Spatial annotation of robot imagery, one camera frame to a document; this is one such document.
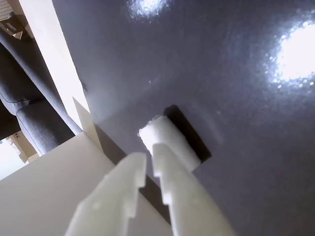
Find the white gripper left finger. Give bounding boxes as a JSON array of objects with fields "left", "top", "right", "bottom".
[{"left": 65, "top": 152, "right": 147, "bottom": 236}]

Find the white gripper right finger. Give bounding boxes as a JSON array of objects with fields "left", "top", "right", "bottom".
[{"left": 152, "top": 143, "right": 237, "bottom": 236}]

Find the black table mat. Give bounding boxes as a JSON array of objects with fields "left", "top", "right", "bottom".
[{"left": 51, "top": 0, "right": 315, "bottom": 236}]

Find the grey fabric sofa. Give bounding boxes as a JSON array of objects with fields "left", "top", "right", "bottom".
[{"left": 0, "top": 13, "right": 83, "bottom": 155}]

